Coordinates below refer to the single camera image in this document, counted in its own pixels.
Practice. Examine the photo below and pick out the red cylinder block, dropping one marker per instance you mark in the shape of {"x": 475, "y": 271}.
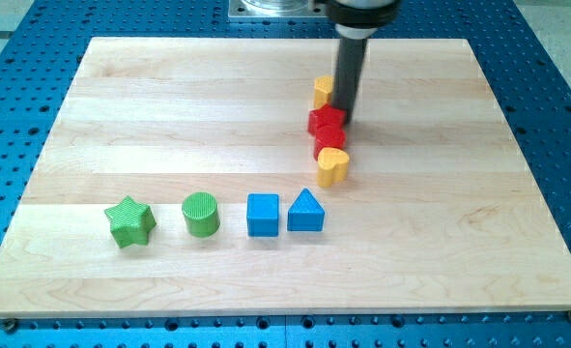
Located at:
{"x": 328, "y": 136}

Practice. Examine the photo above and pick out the red star block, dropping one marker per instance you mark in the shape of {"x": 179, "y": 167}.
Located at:
{"x": 326, "y": 115}

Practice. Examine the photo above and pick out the black robot arm end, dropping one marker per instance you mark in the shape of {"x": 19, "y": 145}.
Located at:
{"x": 360, "y": 19}

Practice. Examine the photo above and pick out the blue cube block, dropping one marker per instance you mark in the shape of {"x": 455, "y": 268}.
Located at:
{"x": 262, "y": 215}

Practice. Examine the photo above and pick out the blue triangle block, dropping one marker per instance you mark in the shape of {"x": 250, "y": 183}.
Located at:
{"x": 306, "y": 214}

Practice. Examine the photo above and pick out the yellow heart block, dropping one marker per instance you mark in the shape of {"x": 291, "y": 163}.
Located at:
{"x": 333, "y": 166}

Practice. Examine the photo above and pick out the green cylinder block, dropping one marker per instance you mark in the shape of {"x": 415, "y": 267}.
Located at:
{"x": 200, "y": 211}

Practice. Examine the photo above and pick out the yellow hexagon block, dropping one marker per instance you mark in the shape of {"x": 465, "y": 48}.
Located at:
{"x": 323, "y": 88}

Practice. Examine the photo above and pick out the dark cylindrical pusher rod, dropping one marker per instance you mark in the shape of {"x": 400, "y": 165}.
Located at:
{"x": 347, "y": 73}

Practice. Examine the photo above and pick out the light wooden board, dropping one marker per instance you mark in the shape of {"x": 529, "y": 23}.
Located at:
{"x": 439, "y": 211}

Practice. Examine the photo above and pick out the green star block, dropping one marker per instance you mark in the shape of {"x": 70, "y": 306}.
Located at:
{"x": 130, "y": 222}

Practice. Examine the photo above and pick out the silver robot mounting plate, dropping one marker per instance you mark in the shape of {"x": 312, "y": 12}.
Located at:
{"x": 273, "y": 8}

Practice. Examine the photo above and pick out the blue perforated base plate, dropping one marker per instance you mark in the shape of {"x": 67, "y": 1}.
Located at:
{"x": 43, "y": 53}

